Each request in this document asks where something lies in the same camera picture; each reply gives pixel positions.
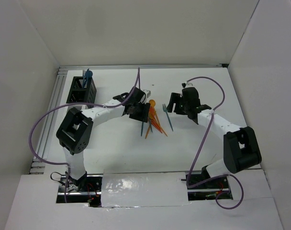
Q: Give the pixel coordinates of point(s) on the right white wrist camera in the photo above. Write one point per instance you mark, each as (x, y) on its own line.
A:
(186, 84)

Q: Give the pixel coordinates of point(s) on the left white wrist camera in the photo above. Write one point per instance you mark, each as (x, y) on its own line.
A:
(147, 93)

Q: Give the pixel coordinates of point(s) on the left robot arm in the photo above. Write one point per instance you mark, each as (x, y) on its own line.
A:
(76, 128)

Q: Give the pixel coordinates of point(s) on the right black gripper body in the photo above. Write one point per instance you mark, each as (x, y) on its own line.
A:
(183, 106)

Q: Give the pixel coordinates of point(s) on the orange plastic spoon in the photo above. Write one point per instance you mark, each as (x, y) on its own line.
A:
(152, 115)

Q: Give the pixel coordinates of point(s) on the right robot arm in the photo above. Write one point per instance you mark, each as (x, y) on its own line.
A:
(240, 146)

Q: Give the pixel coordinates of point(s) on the blue plastic spoon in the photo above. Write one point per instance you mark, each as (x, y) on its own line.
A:
(89, 74)

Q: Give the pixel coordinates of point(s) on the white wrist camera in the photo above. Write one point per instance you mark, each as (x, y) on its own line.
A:
(147, 93)
(186, 84)

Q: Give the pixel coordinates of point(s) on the yellow plastic spoon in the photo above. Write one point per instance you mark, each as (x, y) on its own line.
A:
(152, 104)

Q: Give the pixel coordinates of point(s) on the teal plastic fork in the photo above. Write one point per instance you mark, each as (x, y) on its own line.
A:
(164, 107)

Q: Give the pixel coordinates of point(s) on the black utensil caddy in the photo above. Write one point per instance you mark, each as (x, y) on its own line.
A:
(81, 91)

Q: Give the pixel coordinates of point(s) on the blue plastic fork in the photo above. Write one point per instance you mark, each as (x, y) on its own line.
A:
(84, 78)

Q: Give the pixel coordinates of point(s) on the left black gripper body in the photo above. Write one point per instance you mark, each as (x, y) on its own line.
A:
(140, 110)

